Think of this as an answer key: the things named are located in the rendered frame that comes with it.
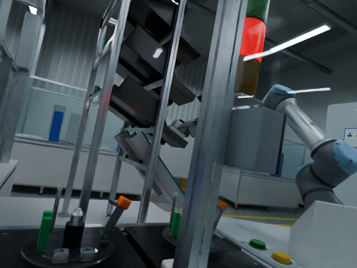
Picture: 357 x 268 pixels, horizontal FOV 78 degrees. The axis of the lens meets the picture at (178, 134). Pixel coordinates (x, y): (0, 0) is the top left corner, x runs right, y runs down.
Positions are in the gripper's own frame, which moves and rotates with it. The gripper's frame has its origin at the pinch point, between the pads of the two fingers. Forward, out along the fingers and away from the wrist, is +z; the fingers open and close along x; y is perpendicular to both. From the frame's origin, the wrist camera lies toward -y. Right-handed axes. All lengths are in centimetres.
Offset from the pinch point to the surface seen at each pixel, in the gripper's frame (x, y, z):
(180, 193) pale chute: -7.2, 21.5, 7.4
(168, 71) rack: -10.0, -17.4, 3.1
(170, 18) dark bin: -6.7, -34.4, -2.8
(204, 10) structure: 441, -248, -322
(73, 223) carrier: -33.3, 9.1, 35.5
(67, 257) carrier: -38, 12, 37
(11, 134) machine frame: 126, -16, 82
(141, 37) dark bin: -6.7, -29.4, 8.0
